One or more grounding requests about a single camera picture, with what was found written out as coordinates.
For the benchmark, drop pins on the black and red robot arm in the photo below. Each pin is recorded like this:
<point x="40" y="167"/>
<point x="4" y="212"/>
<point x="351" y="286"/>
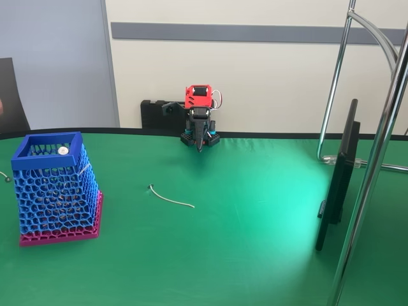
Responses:
<point x="197" y="99"/>

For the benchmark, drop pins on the blue mesh basket, magenta base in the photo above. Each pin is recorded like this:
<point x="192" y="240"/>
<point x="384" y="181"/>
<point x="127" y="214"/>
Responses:
<point x="54" y="197"/>

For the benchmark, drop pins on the black plastic tool case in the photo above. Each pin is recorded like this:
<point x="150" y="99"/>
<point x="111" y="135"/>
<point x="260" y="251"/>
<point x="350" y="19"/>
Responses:
<point x="153" y="114"/>

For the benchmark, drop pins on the green cloth with black rim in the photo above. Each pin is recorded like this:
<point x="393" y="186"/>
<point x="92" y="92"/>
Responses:
<point x="204" y="239"/>

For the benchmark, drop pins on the clear plastic clip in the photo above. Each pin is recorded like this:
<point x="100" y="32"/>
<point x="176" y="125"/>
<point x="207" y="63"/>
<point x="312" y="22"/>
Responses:
<point x="330" y="159"/>

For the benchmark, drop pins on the black flat light panel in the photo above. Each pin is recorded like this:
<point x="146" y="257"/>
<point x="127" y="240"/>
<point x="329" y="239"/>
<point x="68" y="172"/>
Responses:
<point x="341" y="178"/>

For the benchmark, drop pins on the chrome tube stand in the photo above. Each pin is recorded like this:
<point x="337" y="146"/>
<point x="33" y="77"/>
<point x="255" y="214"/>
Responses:
<point x="373" y="165"/>

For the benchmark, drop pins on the dark chair back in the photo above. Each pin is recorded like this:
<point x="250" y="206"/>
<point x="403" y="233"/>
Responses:
<point x="11" y="102"/>

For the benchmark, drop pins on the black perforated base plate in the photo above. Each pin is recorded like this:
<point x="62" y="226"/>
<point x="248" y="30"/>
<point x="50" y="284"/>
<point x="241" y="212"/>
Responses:
<point x="216" y="139"/>

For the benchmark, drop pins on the grey wall rail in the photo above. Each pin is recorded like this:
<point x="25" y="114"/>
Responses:
<point x="255" y="32"/>

